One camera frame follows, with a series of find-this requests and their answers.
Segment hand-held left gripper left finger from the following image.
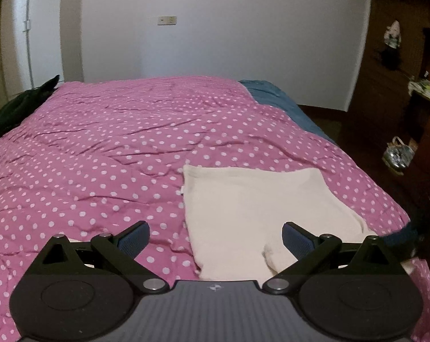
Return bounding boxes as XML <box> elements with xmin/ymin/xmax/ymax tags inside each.
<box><xmin>23</xmin><ymin>221</ymin><xmax>168</xmax><ymax>295</ymax></box>

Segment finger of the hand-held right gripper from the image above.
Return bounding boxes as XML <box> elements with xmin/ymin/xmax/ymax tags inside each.
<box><xmin>382</xmin><ymin>219</ymin><xmax>427</xmax><ymax>257</ymax></box>

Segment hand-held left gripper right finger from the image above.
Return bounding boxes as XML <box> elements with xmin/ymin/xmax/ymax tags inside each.
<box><xmin>261</xmin><ymin>221</ymin><xmax>407</xmax><ymax>295</ymax></box>

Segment cream shorts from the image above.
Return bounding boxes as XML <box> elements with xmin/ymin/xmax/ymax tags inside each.
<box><xmin>182</xmin><ymin>164</ymin><xmax>415</xmax><ymax>282</ymax></box>

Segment pink polka dot blanket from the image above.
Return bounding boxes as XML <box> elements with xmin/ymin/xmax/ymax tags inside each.
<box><xmin>0</xmin><ymin>76</ymin><xmax>430</xmax><ymax>342</ymax></box>

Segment blue bed sheet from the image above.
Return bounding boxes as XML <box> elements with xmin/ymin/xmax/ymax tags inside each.
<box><xmin>238</xmin><ymin>80</ymin><xmax>341</xmax><ymax>147</ymax></box>

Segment green and white box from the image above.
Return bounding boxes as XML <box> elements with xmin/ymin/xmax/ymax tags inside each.
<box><xmin>408</xmin><ymin>78</ymin><xmax>430</xmax><ymax>101</ymax></box>

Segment dark clothing pile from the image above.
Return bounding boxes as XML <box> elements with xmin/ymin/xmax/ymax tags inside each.
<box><xmin>0</xmin><ymin>74</ymin><xmax>61</xmax><ymax>146</ymax></box>

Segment white hanging ornament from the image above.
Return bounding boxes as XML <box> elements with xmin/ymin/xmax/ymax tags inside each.
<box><xmin>383</xmin><ymin>19</ymin><xmax>403</xmax><ymax>49</ymax></box>

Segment patterned bag with handle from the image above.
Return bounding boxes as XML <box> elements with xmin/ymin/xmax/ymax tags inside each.
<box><xmin>382</xmin><ymin>136</ymin><xmax>415</xmax><ymax>176</ymax></box>

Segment white wall cable conduit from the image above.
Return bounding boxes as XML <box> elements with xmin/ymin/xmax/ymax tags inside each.
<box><xmin>23</xmin><ymin>0</ymin><xmax>36</xmax><ymax>89</ymax></box>

